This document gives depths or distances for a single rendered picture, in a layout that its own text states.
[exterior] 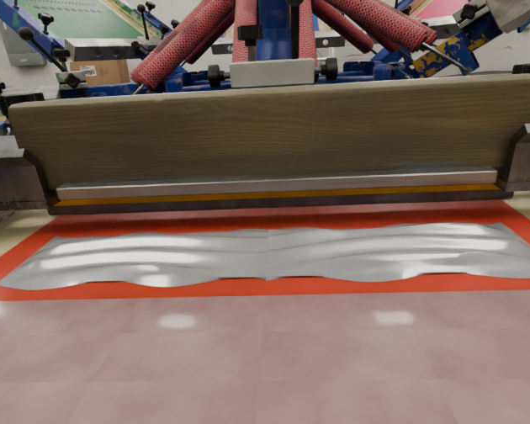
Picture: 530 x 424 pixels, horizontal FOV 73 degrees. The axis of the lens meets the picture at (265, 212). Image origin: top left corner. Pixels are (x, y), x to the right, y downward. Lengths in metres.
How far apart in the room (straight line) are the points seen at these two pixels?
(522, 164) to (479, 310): 0.14
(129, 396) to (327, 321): 0.10
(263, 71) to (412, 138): 0.32
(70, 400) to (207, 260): 0.11
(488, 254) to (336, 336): 0.12
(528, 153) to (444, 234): 0.09
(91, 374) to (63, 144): 0.20
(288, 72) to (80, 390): 0.48
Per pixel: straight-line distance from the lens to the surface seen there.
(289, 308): 0.21
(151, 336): 0.20
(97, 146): 0.32
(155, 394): 0.18
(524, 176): 0.33
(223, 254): 0.24
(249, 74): 0.57
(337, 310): 0.21
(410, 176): 0.30
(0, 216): 0.42
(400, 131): 0.30
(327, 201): 0.31
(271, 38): 1.09
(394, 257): 0.24
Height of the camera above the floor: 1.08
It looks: 24 degrees down
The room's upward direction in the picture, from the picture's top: 4 degrees counter-clockwise
